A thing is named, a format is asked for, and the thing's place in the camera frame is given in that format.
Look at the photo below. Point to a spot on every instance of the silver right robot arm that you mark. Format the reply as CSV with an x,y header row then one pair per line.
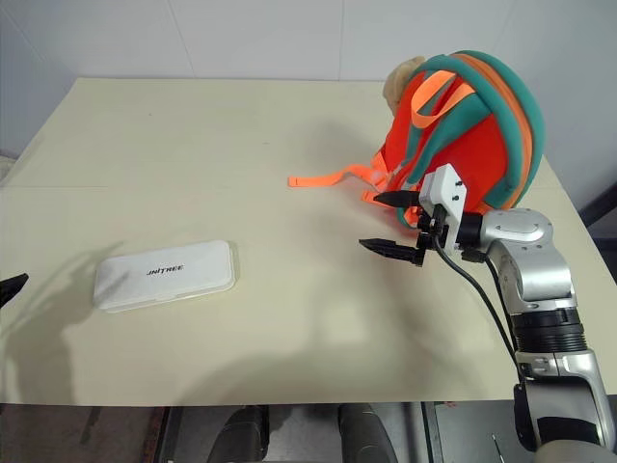
x,y
530,270

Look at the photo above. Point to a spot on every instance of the beige plush toy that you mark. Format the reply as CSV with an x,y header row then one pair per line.
x,y
397,82

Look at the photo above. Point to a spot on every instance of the orange and teal backpack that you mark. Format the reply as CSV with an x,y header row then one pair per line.
x,y
472,140

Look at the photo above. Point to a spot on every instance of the dark furniture piece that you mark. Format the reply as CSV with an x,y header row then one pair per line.
x,y
600,217

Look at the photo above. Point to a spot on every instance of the dark rounded shape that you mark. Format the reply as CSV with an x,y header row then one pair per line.
x,y
366,434
243,434

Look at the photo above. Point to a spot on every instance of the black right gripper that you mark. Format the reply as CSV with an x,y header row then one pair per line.
x,y
430,226

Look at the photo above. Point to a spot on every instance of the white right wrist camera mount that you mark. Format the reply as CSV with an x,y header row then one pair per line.
x,y
446,185

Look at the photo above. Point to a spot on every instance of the white plastic case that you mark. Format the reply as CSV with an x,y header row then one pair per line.
x,y
164,284

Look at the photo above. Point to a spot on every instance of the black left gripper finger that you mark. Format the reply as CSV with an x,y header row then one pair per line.
x,y
10,288

